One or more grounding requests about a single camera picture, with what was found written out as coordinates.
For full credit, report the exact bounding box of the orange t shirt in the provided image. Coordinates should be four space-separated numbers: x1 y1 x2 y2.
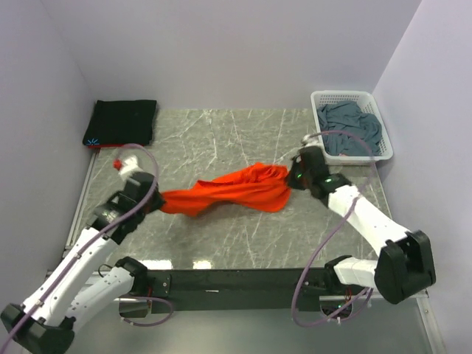
161 162 291 217

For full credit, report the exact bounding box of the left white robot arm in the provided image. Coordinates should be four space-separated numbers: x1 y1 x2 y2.
1 171 164 353

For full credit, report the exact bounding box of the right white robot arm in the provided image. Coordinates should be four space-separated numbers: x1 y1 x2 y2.
288 146 437 305

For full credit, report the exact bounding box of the white plastic laundry basket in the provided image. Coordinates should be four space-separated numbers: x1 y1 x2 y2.
310 90 393 165

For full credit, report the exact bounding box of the folded red t shirt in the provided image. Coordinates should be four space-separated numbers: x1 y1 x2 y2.
87 144 123 149

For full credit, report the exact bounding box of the grey blue t shirt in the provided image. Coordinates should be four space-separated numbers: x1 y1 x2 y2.
316 101 382 156

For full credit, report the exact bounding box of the folded black t shirt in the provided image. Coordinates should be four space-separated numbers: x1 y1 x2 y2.
82 100 159 146

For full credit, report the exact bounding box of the black base crossbar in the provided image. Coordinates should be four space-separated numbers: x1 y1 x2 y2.
117 268 351 319

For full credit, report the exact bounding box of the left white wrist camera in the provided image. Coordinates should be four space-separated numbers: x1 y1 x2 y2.
113 155 142 181

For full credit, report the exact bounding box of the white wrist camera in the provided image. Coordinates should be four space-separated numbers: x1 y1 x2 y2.
113 155 142 181
299 134 322 153

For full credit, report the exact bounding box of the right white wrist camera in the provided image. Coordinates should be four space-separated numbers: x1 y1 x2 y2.
299 134 322 153

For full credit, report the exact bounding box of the aluminium frame rail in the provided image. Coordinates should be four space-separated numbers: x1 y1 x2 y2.
69 269 444 353

